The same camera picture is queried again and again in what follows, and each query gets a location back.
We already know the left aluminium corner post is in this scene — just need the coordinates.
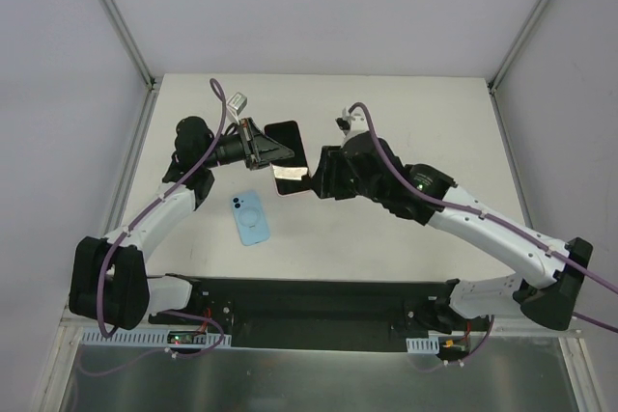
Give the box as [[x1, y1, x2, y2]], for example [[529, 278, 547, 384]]
[[98, 0, 156, 90]]

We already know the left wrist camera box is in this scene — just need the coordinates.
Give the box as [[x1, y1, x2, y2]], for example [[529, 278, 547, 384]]
[[227, 92, 248, 113]]

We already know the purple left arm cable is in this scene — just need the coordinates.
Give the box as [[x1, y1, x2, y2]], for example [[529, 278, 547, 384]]
[[76, 77, 242, 377]]

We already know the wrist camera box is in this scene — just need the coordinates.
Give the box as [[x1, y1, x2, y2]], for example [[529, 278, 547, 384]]
[[227, 92, 248, 113], [335, 107, 353, 134]]

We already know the black screen smartphone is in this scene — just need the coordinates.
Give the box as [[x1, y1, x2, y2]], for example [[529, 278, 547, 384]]
[[263, 119, 311, 197]]

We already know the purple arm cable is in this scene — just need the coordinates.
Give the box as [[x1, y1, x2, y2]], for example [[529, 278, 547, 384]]
[[347, 101, 618, 374], [76, 77, 242, 377]]

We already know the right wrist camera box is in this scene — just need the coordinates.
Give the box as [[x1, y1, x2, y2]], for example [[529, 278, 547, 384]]
[[335, 107, 353, 134]]

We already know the right aluminium corner post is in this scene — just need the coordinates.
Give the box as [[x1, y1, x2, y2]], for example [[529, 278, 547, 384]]
[[486, 0, 588, 93]]

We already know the aluminium corner post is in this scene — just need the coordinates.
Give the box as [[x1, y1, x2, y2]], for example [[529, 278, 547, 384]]
[[486, 0, 588, 93], [98, 0, 156, 90]]

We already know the pink phone case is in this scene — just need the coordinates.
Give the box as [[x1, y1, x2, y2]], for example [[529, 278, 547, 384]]
[[274, 179, 311, 198]]

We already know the left white cable duct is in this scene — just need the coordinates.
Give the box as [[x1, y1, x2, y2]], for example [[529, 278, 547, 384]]
[[81, 328, 232, 349]]

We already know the light blue phone case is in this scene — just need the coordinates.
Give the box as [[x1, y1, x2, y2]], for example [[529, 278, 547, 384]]
[[231, 190, 270, 246]]

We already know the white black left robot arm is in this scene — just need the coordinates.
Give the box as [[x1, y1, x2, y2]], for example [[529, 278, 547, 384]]
[[69, 116, 295, 330]]

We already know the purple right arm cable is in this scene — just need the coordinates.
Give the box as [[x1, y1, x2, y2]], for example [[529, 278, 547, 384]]
[[347, 101, 618, 374]]

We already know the white cable duct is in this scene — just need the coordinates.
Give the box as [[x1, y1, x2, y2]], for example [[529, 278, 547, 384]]
[[406, 336, 440, 355], [81, 328, 232, 349]]

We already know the right white cable duct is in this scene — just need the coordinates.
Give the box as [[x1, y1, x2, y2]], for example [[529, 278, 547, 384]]
[[406, 336, 440, 355]]

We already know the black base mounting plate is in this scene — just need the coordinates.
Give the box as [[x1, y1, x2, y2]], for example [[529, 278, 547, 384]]
[[147, 276, 489, 350]]

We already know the aluminium front frame rail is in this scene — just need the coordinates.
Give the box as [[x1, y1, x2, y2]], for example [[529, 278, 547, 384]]
[[60, 288, 585, 336]]

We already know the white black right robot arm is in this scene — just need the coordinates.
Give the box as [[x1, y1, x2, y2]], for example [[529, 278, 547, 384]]
[[311, 132, 593, 333]]

